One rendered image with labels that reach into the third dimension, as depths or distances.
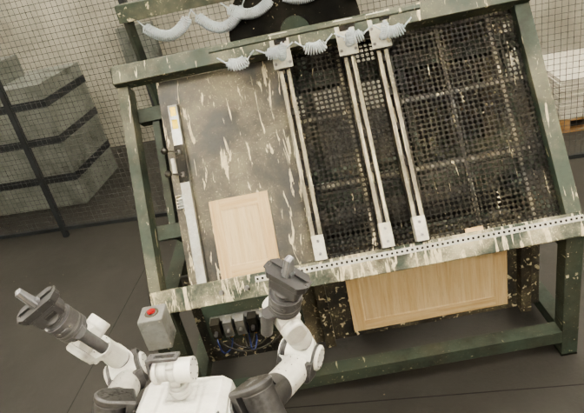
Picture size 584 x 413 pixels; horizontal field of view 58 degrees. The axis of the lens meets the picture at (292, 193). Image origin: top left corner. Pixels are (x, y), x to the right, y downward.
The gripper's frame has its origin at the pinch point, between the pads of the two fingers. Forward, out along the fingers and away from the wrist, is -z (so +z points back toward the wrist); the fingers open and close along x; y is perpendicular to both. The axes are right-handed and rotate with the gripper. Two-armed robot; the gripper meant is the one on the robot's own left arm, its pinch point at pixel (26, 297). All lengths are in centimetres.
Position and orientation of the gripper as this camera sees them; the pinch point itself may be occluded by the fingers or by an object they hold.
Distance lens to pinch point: 158.6
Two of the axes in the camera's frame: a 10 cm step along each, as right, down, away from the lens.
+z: 4.6, 6.2, 6.3
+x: 7.5, -6.5, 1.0
